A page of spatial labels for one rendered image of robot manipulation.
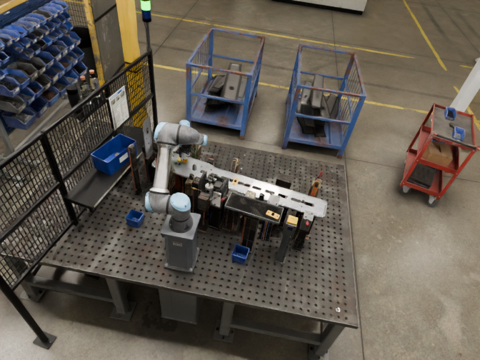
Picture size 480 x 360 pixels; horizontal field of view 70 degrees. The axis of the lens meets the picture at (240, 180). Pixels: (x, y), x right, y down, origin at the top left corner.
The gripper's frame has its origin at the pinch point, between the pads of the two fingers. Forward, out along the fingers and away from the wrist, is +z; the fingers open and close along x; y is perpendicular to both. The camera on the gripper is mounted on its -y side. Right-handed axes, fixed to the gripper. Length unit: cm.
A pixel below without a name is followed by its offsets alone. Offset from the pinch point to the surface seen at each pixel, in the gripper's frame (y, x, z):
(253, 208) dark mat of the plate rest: 69, -40, -15
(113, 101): -55, 0, -35
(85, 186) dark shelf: -48, -55, 0
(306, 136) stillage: 89, 196, 85
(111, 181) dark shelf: -35, -45, 0
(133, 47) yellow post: -59, 40, -60
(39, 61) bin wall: -207, 87, 10
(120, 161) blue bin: -36.2, -28.6, -6.1
